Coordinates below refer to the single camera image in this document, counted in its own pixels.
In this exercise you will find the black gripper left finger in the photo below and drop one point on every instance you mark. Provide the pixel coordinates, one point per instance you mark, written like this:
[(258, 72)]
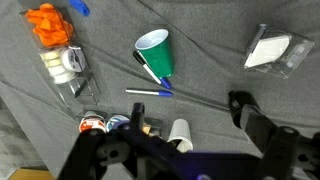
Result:
[(137, 115)]

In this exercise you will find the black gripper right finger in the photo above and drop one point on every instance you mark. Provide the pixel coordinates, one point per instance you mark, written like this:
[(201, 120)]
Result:
[(248, 117)]

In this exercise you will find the white object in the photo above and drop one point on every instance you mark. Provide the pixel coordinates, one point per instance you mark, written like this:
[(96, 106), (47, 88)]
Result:
[(267, 50)]

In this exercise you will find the small clear plastic case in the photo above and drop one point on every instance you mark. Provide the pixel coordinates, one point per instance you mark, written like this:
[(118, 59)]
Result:
[(288, 62)]

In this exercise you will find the blue label tape roll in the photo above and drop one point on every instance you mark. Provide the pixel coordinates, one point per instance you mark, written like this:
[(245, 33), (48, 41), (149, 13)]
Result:
[(115, 120)]

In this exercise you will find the silver blue cap marker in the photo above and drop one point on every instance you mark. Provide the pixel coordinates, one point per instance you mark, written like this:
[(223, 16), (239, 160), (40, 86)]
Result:
[(161, 93)]

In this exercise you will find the black cap marker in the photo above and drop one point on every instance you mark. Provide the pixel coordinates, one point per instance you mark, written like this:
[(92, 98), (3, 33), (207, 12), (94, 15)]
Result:
[(161, 81)]

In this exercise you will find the clear tray with rolls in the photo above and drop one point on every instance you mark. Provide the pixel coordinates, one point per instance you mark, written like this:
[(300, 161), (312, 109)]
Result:
[(151, 127)]

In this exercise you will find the white paper cup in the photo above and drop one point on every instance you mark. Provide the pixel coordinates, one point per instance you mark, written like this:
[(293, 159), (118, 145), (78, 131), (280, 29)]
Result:
[(180, 136)]

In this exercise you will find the orange label tape roll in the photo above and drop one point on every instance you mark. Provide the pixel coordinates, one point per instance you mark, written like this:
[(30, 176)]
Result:
[(92, 122)]

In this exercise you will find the green plastic cup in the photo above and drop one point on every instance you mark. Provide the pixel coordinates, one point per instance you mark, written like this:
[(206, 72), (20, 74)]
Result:
[(156, 50)]

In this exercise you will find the white ribbon spool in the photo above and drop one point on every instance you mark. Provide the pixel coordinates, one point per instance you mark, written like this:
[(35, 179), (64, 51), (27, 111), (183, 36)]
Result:
[(73, 59)]

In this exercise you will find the long clear organizer tray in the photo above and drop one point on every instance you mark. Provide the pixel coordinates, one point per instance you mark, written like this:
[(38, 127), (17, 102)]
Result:
[(82, 89)]

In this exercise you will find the white tape roll stack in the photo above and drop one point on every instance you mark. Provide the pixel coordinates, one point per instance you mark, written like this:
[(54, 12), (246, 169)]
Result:
[(52, 62)]

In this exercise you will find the orange rubber gloves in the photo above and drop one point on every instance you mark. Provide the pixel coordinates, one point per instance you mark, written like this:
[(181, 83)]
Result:
[(49, 25)]

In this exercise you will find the blue clip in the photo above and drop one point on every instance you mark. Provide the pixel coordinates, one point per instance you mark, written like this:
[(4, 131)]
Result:
[(80, 7)]

